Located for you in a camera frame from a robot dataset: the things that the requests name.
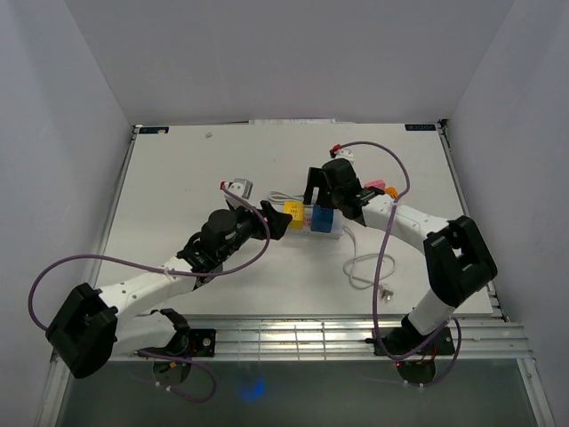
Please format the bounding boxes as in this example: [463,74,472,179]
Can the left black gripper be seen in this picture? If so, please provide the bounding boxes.
[218,200,292,262]

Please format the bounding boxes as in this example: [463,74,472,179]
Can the yellow cube socket adapter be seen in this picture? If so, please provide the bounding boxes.
[283,200,305,230]

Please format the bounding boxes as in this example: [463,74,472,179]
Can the blue cube socket adapter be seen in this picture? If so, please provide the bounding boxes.
[310,205,334,234]

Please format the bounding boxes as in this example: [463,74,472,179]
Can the white multicolour power strip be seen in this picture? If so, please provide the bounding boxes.
[285,206,344,239]

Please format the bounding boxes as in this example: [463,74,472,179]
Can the pink plug adapter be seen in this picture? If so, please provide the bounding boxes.
[365,180,386,190]

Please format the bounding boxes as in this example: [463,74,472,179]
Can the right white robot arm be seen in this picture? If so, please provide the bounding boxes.
[304,157,497,357]

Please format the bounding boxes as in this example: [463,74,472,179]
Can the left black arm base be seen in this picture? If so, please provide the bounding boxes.
[137,328,217,358]

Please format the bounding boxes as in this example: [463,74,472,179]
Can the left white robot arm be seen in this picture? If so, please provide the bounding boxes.
[45,200,293,379]

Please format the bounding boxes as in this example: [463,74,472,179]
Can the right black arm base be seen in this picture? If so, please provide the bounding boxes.
[365,326,455,356]

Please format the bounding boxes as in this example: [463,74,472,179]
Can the orange power strip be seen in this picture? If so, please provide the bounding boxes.
[384,187,398,199]

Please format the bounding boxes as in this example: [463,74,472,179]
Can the right blue corner label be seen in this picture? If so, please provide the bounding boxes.
[405,124,437,132]

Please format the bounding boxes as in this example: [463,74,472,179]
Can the blue corner label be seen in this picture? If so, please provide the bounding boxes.
[138,126,170,134]
[405,124,437,132]

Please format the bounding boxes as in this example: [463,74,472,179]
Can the left blue corner label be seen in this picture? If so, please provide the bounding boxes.
[138,126,170,134]

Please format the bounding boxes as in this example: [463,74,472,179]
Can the orange strip white cord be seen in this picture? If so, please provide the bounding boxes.
[268,190,308,205]

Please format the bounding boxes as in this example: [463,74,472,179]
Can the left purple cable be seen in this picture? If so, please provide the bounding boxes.
[28,184,271,404]

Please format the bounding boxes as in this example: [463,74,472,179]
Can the purple cable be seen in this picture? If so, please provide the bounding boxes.
[28,184,271,404]
[340,141,463,387]

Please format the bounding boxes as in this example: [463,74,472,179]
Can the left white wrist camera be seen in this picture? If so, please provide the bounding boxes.
[220,178,253,201]

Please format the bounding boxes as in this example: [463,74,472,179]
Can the white power cord with plug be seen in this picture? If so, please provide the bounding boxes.
[341,225,397,303]

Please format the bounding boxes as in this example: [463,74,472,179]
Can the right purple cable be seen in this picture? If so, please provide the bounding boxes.
[340,141,463,387]

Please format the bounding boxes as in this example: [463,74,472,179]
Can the aluminium rail frame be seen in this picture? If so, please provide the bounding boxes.
[109,313,533,362]

